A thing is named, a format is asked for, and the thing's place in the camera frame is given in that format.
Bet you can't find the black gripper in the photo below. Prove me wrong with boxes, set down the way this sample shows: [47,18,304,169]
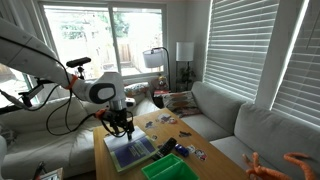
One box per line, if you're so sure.
[102,109,134,140]

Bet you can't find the green and blue book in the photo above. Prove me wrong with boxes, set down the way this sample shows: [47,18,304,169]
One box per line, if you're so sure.
[104,126,158,173]

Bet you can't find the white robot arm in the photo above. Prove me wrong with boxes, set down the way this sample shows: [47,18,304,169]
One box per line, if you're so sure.
[0,19,134,140]

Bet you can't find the floral cushion on couch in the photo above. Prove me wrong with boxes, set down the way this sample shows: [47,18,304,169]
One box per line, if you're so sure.
[124,82,149,97]

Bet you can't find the round stickers at table end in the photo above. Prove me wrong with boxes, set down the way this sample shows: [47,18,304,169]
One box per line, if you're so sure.
[156,113,177,124]

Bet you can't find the black remote control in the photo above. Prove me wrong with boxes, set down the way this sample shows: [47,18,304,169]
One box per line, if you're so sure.
[152,138,177,161]

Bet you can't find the dark sticker on table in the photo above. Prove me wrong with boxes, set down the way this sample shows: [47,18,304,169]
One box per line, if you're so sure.
[179,131,192,137]

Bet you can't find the small plush toy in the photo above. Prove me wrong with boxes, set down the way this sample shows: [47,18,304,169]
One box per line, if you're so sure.
[156,76,168,90]

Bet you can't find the green plastic bin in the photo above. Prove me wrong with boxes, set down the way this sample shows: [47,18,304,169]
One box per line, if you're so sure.
[141,154,199,180]

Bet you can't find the white couch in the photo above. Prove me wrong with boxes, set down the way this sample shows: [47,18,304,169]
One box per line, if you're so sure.
[0,83,160,180]

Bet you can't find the blue toy car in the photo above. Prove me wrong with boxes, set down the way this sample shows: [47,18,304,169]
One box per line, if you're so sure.
[175,144,189,157]

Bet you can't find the patterned throw pillow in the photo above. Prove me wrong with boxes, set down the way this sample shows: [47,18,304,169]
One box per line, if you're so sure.
[163,91,201,118]

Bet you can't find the arched floor lamp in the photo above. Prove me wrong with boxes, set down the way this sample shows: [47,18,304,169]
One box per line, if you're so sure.
[143,47,170,75]

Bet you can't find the sticker near sofa edge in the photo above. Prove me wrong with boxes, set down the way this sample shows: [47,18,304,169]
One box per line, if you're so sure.
[194,149,207,161]

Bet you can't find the white shade floor lamp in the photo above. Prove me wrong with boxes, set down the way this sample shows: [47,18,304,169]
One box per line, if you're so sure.
[176,42,194,89]

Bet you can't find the grey sectional sofa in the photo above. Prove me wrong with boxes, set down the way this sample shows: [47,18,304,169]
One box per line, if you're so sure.
[181,81,320,180]

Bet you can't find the orange toy octopus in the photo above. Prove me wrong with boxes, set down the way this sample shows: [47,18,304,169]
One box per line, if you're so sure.
[242,151,318,180]

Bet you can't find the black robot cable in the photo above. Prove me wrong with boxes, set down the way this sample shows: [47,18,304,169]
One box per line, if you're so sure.
[45,59,134,138]

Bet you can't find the black camera stand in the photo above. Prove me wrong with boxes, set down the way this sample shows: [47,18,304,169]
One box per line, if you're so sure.
[0,56,92,116]

